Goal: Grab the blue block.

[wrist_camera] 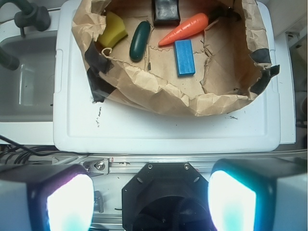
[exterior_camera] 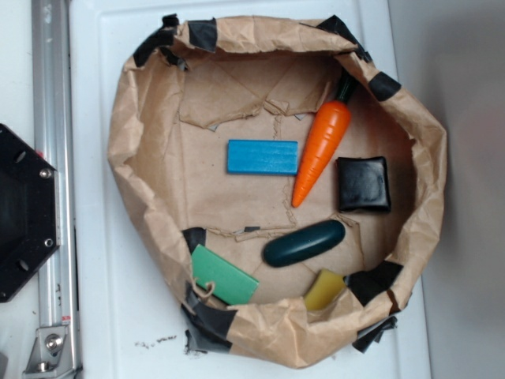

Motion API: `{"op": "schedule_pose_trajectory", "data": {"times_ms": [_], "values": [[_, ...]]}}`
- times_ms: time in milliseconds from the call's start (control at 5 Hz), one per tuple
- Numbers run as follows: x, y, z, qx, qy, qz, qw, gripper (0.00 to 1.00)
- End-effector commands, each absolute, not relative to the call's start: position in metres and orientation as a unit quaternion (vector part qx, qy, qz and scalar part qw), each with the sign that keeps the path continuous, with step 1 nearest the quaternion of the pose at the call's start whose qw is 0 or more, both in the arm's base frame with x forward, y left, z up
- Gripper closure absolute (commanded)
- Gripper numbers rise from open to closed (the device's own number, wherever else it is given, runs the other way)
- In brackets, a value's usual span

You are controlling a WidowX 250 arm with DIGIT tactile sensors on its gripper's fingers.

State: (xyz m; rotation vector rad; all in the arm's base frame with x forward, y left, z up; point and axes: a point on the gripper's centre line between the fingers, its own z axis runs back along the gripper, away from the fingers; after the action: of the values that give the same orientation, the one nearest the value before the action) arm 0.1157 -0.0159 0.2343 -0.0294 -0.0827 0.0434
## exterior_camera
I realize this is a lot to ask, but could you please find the aluminium extrusion rail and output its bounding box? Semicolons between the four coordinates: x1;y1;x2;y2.
30;0;80;328

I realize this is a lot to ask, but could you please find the metal corner bracket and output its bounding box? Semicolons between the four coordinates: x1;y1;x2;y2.
22;325;80;378

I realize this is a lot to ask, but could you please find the dark green oval block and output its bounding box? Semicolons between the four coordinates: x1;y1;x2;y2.
263;220;346;268

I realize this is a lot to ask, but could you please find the blue rectangular wooden block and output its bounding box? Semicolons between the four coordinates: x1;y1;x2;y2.
226;140;298;175

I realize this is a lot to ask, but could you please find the brown paper bag bin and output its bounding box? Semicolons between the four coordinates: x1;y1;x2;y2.
107;15;447;369

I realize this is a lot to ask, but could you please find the orange toy carrot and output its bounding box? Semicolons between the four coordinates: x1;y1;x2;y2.
291;73;359;208

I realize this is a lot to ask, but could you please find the green rectangular block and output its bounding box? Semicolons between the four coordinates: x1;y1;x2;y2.
191;244;259;305

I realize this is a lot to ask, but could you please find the yellow block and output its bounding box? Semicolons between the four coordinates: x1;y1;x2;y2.
304;269;346;311

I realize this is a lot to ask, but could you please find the black square cushion block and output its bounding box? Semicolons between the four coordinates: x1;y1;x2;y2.
335;156;391;212

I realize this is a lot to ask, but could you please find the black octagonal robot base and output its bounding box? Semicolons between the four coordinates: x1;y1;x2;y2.
0;124;58;303

